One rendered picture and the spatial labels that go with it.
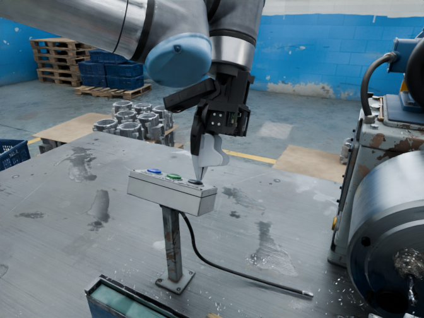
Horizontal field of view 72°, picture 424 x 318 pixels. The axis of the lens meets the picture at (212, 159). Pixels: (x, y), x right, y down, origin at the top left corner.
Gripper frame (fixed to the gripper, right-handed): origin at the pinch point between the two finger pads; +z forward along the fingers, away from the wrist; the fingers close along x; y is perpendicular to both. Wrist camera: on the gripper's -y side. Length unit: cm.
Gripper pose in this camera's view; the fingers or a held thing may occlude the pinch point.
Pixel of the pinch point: (197, 173)
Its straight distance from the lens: 56.5
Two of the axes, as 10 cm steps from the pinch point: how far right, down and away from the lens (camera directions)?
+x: 4.2, 0.0, 9.1
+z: -1.8, 9.8, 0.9
